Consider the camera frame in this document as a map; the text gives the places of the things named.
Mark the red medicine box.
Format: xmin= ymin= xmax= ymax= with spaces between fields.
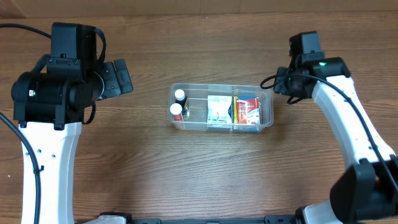
xmin=234 ymin=96 xmax=260 ymax=124

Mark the orange bottle white cap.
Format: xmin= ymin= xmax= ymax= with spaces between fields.
xmin=169 ymin=103 xmax=183 ymax=122

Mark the black bottle white cap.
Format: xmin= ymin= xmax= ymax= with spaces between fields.
xmin=174 ymin=89 xmax=188 ymax=115

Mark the blue yellow VapoDrops box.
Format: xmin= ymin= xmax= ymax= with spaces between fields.
xmin=233 ymin=96 xmax=261 ymax=133

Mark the clear plastic container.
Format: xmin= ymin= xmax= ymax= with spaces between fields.
xmin=168 ymin=83 xmax=274 ymax=133

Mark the white blue medicine box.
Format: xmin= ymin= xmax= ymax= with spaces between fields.
xmin=207 ymin=95 xmax=232 ymax=124

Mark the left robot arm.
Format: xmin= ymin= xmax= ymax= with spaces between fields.
xmin=9 ymin=22 xmax=133 ymax=223

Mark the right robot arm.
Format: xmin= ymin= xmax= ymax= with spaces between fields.
xmin=271 ymin=31 xmax=397 ymax=223

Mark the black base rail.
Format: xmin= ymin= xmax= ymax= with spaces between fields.
xmin=81 ymin=212 xmax=302 ymax=224

